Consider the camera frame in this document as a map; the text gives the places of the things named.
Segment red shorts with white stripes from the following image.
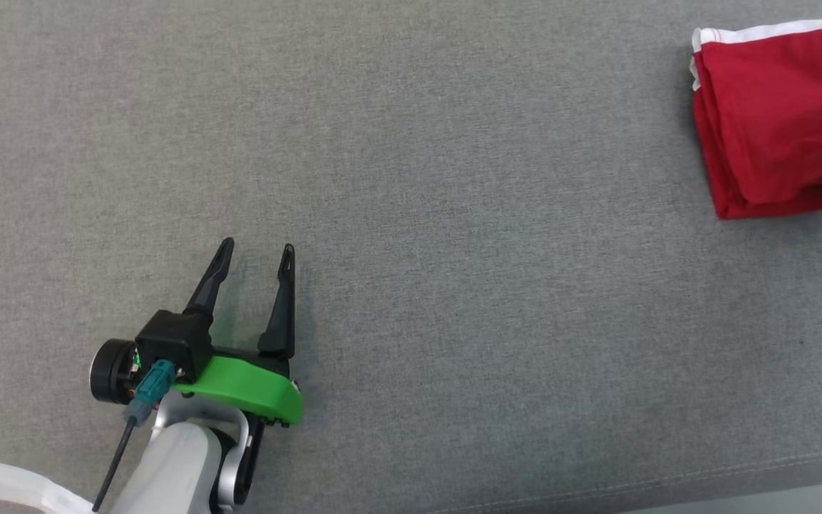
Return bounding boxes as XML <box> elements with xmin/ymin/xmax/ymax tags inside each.
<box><xmin>690</xmin><ymin>11</ymin><xmax>822</xmax><ymax>221</ymax></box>

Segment teal left camera connector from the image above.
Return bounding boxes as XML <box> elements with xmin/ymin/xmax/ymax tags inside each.
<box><xmin>123</xmin><ymin>358</ymin><xmax>177</xmax><ymax>428</ymax></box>

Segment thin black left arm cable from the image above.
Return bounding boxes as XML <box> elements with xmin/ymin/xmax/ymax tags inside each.
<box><xmin>91</xmin><ymin>418</ymin><xmax>138</xmax><ymax>514</ymax></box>

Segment black cylindrical left gripper motor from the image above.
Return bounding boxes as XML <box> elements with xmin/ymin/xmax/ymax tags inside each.
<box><xmin>89</xmin><ymin>338</ymin><xmax>140</xmax><ymax>405</ymax></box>

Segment white tape strip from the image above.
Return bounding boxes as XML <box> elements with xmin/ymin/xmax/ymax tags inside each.
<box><xmin>0</xmin><ymin>458</ymin><xmax>95</xmax><ymax>514</ymax></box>

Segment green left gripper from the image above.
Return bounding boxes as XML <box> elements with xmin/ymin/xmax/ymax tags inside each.
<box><xmin>171</xmin><ymin>238</ymin><xmax>305</xmax><ymax>429</ymax></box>

